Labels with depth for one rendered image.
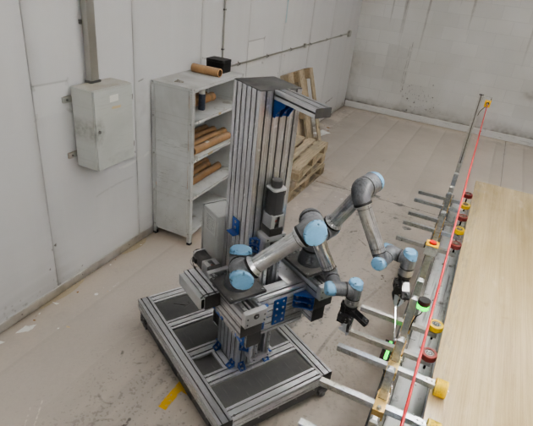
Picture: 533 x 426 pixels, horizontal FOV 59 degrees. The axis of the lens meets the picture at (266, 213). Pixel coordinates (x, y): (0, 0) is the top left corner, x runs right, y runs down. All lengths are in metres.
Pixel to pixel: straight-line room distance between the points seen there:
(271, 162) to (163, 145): 2.16
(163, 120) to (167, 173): 0.51
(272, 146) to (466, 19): 7.62
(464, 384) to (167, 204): 3.16
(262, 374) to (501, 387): 1.42
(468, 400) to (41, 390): 2.54
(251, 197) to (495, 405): 1.50
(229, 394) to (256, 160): 1.48
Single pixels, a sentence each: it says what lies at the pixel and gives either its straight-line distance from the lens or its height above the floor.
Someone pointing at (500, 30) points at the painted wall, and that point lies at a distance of 9.74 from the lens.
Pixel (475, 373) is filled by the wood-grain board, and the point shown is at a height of 0.90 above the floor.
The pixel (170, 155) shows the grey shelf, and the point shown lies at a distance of 4.48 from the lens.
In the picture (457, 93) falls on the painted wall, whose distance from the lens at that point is 9.91.
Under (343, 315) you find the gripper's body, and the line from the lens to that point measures 2.59.
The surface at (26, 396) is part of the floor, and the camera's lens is 3.55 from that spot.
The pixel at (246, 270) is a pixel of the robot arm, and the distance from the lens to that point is 2.28.
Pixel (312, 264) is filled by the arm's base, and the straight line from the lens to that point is 2.74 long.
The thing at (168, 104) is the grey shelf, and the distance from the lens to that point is 4.33.
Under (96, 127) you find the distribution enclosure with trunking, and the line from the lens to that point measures 3.65.
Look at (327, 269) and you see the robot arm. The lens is 2.52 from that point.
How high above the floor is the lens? 2.58
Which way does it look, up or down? 28 degrees down
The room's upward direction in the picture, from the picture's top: 6 degrees clockwise
